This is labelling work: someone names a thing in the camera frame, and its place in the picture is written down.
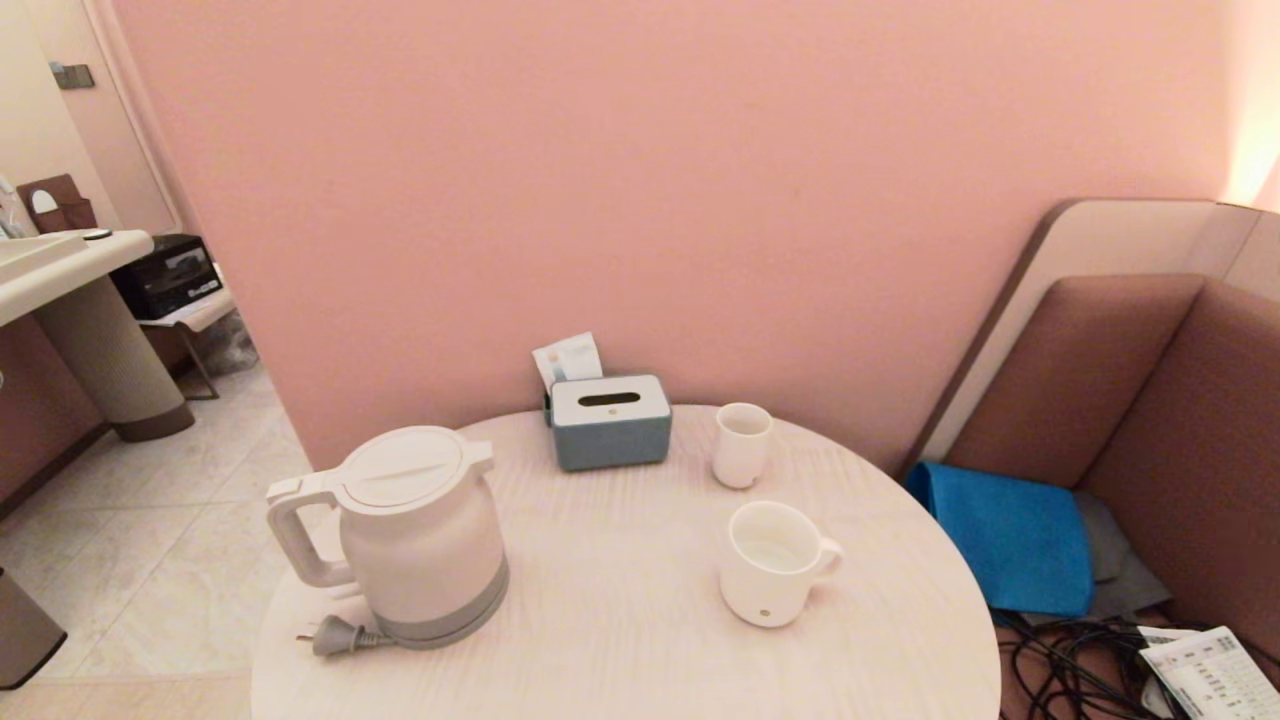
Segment white ribbed mug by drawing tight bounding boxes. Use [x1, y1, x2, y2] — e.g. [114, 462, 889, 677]
[718, 501, 844, 629]

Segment white electric kettle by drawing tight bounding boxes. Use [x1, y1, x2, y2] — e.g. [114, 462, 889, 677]
[265, 426, 511, 651]

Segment white paper sachets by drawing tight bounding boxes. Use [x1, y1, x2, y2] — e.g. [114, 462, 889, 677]
[533, 332, 604, 391]

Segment grey tissue box white lid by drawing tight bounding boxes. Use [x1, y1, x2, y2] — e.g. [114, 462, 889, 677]
[547, 375, 673, 473]

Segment grey round kettle base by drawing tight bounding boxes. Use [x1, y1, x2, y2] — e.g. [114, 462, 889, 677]
[375, 595, 511, 652]

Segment grey power plug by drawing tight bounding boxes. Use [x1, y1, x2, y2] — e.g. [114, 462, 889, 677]
[296, 614, 396, 658]

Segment blue folded cloth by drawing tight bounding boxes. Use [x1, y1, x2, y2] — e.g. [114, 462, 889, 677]
[905, 461, 1093, 618]

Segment clear plastic bag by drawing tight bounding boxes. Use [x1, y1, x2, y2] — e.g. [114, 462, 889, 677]
[190, 310, 259, 376]

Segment small white metal-legged stool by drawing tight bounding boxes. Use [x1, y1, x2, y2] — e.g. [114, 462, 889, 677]
[135, 290, 236, 401]

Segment beige rounded backrest panel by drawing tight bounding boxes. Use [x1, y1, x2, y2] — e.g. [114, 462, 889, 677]
[900, 198, 1280, 479]

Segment black box appliance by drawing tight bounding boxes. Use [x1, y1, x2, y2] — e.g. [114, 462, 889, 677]
[110, 234, 223, 321]

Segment grey folded cloth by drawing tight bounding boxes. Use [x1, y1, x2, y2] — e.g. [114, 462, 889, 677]
[1075, 490, 1171, 626]

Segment brown upholstered sofa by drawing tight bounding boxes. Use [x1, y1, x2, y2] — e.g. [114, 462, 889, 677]
[945, 275, 1280, 661]

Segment white sink counter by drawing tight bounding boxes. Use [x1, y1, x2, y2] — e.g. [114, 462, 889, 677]
[0, 230, 156, 329]

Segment brown tissue holder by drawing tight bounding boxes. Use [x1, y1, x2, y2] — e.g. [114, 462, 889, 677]
[17, 175, 98, 234]

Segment printed white paper sheet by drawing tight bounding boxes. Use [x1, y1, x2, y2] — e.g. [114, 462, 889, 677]
[1138, 626, 1280, 720]

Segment brown waste bin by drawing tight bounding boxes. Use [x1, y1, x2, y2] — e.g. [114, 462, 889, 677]
[0, 568, 68, 691]

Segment small white handleless cup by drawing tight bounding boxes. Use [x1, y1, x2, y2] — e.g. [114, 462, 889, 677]
[712, 403, 774, 490]

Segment beige sink pedestal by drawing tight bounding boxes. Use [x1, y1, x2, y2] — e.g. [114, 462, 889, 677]
[33, 275, 196, 443]

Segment black cable bundle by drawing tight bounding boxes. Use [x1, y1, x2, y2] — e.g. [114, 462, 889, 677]
[998, 610, 1280, 720]

